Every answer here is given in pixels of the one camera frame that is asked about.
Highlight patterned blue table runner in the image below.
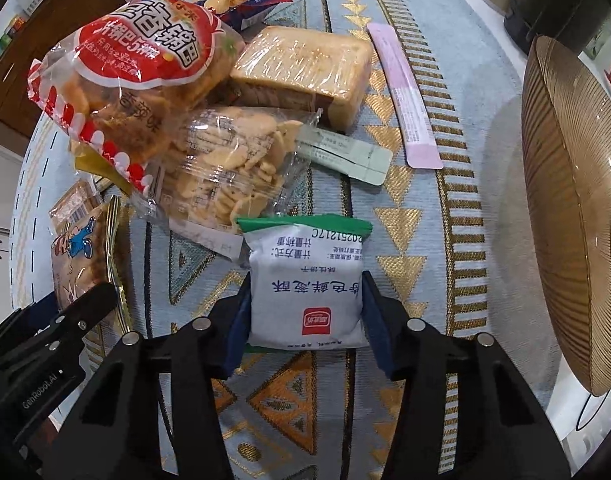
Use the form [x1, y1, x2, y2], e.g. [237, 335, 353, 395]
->
[10, 0, 558, 479]

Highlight pale green stick sachets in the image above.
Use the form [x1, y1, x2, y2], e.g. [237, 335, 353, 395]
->
[297, 126, 393, 186]

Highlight brown wooden cabinet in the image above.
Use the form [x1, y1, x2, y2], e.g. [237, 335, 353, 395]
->
[0, 0, 126, 139]

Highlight white green snack packet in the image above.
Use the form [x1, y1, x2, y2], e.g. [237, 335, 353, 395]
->
[237, 214, 373, 350]

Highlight brown cartoon snack packet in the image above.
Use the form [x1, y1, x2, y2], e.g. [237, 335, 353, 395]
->
[48, 178, 134, 336]

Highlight red rice cracker bag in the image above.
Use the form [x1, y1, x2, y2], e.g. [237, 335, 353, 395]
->
[27, 0, 244, 193]

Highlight tan biscuit block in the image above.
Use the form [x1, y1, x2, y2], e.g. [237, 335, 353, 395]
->
[230, 26, 374, 132]

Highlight pink stick sachet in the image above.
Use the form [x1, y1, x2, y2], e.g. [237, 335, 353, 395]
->
[367, 23, 443, 170]

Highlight blue biscuit packet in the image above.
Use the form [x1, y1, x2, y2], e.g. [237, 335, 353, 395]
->
[197, 0, 294, 32]

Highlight clear animal cracker bag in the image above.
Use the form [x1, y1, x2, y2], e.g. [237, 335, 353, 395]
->
[132, 106, 322, 261]

